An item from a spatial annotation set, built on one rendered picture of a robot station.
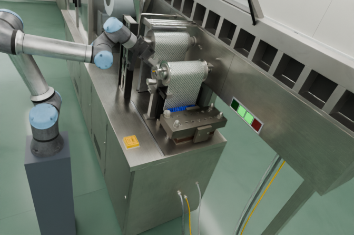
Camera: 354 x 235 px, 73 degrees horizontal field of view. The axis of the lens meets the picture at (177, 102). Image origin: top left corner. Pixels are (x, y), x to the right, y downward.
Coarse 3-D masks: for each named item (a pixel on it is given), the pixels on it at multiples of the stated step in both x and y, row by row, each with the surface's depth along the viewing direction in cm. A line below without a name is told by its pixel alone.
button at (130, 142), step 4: (128, 136) 138; (132, 136) 138; (124, 140) 135; (128, 140) 135; (132, 140) 136; (136, 140) 137; (128, 144) 133; (132, 144) 134; (136, 144) 135; (128, 148) 134
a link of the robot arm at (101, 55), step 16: (0, 32) 86; (16, 32) 88; (0, 48) 88; (16, 48) 89; (32, 48) 91; (48, 48) 93; (64, 48) 95; (80, 48) 97; (96, 48) 100; (96, 64) 100
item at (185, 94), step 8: (168, 88) 139; (176, 88) 143; (184, 88) 146; (192, 88) 149; (176, 96) 147; (184, 96) 150; (192, 96) 154; (168, 104) 147; (176, 104) 151; (184, 104) 155; (192, 104) 158
